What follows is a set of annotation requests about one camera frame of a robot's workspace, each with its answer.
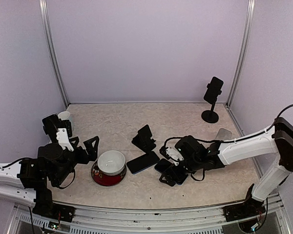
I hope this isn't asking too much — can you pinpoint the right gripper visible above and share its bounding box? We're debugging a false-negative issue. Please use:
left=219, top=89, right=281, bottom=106
left=159, top=156, right=202, bottom=186

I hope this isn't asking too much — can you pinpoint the blue-edged black smartphone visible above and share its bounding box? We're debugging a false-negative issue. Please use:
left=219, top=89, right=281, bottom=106
left=154, top=158, right=188, bottom=182

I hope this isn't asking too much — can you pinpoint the black folding phone stand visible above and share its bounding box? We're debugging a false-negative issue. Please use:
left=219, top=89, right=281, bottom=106
left=131, top=124, right=156, bottom=153

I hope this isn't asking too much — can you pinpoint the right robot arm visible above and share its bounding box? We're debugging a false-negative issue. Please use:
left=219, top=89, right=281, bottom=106
left=160, top=117, right=293, bottom=216

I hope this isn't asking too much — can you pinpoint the aluminium frame post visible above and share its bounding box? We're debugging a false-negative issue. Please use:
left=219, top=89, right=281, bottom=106
left=226, top=0, right=256, bottom=109
left=39, top=0, right=70, bottom=108

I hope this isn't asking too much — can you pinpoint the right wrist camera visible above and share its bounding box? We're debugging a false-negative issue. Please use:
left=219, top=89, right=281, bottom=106
left=159, top=146, right=170, bottom=160

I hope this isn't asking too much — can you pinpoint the light blue mug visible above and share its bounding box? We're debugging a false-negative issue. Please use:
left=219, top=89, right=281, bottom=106
left=58, top=111, right=74, bottom=131

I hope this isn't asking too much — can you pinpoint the red floral plate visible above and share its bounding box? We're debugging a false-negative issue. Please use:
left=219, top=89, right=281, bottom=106
left=91, top=162, right=127, bottom=187

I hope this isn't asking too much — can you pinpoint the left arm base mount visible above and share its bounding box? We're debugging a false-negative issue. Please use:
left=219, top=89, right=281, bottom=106
left=32, top=189, right=75, bottom=223

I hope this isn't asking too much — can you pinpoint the white ceramic bowl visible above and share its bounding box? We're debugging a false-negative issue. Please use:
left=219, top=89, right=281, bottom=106
left=97, top=150, right=126, bottom=176

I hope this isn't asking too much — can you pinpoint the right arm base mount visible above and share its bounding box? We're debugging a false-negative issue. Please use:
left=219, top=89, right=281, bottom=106
left=223, top=184, right=266, bottom=222

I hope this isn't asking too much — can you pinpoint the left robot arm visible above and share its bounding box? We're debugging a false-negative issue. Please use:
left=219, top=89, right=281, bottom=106
left=0, top=136, right=99, bottom=217

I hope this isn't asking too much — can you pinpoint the right camera cable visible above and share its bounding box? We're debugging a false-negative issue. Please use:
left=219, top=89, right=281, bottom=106
left=161, top=136, right=235, bottom=152

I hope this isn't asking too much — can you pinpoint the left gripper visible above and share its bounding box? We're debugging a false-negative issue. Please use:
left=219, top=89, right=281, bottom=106
left=53, top=136, right=99, bottom=185

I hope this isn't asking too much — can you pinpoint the round-base plate phone stand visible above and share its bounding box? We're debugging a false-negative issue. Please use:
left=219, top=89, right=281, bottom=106
left=215, top=128, right=232, bottom=140

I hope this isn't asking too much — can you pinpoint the left aluminium frame post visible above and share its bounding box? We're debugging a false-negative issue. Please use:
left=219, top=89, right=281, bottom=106
left=39, top=0, right=70, bottom=108

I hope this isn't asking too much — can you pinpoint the right aluminium frame post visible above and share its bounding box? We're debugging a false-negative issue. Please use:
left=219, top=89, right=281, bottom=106
left=226, top=0, right=256, bottom=109

